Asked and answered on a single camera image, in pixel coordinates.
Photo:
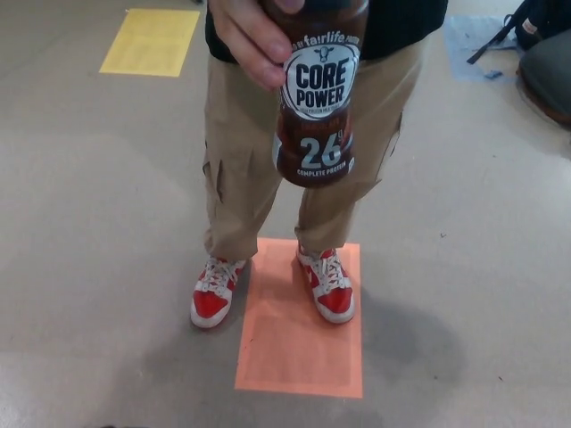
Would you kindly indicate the person's left red white sneaker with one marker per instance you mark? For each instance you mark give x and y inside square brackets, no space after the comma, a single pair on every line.
[332,294]

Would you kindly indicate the person's red white sneaker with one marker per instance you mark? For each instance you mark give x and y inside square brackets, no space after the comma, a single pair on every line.
[332,294]
[213,296]

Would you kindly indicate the blue plastic sheet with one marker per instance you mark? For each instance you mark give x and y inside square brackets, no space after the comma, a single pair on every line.
[473,49]

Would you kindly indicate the black backpack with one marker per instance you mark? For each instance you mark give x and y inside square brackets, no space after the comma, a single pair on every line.
[544,31]

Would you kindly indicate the brown Core Power shake bottle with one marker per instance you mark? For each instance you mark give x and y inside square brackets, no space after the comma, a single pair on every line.
[319,111]

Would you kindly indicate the khaki cargo trousers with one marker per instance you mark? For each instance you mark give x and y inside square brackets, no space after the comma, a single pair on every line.
[236,134]

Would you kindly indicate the person's right red white sneaker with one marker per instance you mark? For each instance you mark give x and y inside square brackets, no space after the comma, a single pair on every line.
[213,296]

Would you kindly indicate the dark grey round stool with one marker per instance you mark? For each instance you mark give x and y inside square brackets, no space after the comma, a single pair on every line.
[548,80]

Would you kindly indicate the black shirt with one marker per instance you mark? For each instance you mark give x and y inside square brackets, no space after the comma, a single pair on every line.
[401,27]

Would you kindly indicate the yellow paper sheet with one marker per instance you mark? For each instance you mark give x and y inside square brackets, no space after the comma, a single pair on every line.
[149,44]

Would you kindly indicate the person's right hand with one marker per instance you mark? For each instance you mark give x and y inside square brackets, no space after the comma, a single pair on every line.
[250,40]

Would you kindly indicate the orange paper sheet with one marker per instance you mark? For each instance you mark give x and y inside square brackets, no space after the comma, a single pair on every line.
[299,356]

